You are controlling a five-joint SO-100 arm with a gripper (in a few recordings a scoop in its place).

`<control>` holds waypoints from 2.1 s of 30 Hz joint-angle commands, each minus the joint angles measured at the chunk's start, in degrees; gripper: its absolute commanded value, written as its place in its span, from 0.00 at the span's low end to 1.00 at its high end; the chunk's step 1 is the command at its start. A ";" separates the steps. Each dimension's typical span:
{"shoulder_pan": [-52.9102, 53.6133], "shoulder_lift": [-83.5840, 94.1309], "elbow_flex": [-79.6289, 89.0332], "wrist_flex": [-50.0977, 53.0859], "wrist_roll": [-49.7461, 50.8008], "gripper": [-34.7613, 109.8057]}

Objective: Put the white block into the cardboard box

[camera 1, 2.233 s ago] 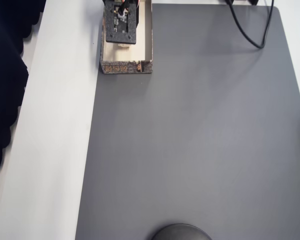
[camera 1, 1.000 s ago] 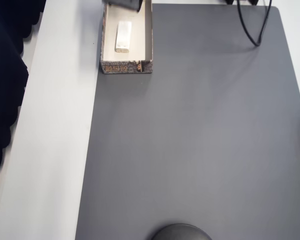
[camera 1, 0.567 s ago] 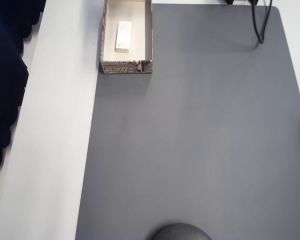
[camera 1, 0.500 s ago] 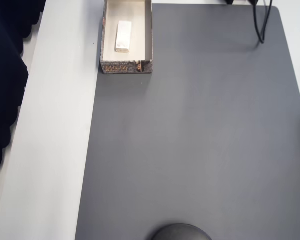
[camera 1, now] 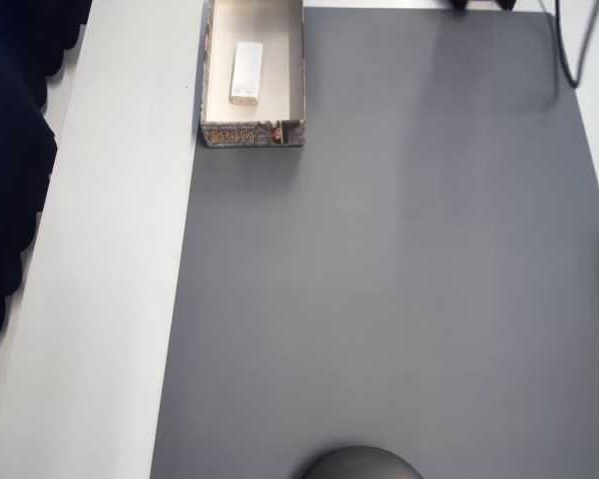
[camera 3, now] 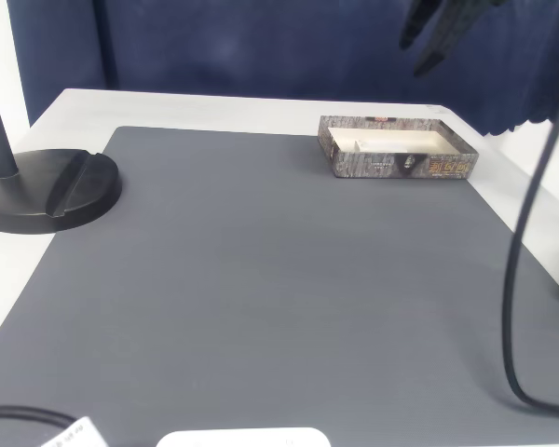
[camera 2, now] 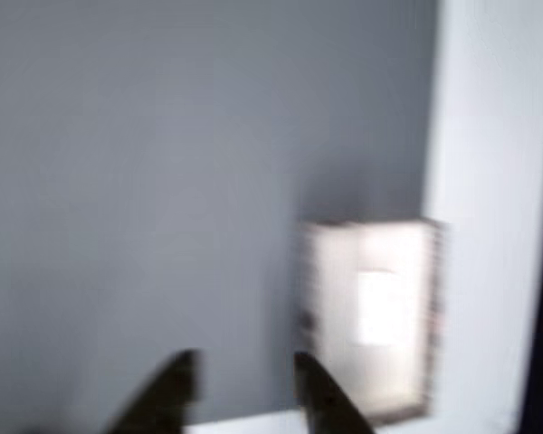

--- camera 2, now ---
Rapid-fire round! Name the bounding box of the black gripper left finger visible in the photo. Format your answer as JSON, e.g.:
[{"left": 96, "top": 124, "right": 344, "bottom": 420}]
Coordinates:
[{"left": 103, "top": 350, "right": 205, "bottom": 434}]

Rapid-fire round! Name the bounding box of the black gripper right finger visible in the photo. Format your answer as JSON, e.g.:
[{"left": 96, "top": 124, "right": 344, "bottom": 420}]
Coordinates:
[{"left": 293, "top": 352, "right": 381, "bottom": 434}]

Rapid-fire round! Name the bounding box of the grey table mat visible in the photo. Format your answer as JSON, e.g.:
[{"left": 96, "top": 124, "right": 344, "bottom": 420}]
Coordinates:
[{"left": 0, "top": 0, "right": 441, "bottom": 434}]

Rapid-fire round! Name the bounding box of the bark-patterned cardboard box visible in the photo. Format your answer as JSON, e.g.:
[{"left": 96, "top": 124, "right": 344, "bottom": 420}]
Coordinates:
[{"left": 296, "top": 219, "right": 449, "bottom": 427}]

